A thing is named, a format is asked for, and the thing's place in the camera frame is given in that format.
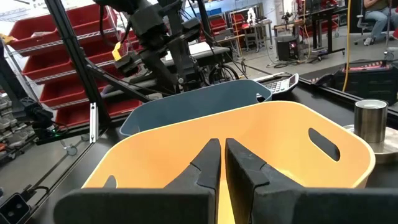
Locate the grey work table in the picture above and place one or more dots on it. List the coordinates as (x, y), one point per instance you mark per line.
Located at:
(202, 51)

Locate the silver metal disc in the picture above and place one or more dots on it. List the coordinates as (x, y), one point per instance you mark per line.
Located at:
(388, 147)

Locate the person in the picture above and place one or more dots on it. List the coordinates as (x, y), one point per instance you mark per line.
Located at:
(377, 21)

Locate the black computer tower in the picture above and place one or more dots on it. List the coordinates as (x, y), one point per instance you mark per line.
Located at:
(286, 48)

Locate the red storage bin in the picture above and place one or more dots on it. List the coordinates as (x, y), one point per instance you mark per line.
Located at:
(74, 115)
(65, 93)
(217, 24)
(49, 67)
(40, 31)

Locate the blue plastic bin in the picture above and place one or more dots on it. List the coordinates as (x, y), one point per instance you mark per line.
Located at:
(192, 102)

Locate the black diagonal frame brace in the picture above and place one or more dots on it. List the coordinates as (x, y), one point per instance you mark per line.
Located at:
(121, 85)

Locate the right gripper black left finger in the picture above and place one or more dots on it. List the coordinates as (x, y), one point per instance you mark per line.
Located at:
(186, 202)

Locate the silver metal bracket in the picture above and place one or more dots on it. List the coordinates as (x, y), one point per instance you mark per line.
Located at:
(93, 123)

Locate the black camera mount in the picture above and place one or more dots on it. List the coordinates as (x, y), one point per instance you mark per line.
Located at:
(31, 109)

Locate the black equipment case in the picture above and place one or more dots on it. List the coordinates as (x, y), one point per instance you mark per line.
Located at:
(367, 84)

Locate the yellow plastic bin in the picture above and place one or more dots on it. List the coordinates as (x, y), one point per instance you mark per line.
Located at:
(280, 140)

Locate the black desk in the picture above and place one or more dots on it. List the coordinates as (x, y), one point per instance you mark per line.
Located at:
(329, 18)

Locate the yellow tag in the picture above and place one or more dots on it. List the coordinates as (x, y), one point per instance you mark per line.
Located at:
(117, 52)

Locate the silver metal cylinder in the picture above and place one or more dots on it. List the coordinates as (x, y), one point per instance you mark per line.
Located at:
(370, 124)

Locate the office chair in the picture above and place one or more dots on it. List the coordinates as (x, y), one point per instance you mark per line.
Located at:
(361, 23)

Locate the black connector box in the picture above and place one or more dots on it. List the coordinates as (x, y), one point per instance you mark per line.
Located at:
(12, 210)

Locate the white robot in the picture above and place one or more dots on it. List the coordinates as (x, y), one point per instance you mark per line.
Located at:
(251, 15)

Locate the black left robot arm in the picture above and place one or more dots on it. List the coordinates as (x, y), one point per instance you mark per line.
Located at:
(149, 21)

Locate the black aluminium frame post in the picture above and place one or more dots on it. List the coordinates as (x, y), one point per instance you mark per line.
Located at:
(77, 59)

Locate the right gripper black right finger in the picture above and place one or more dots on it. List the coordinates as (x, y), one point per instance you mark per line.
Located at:
(280, 202)

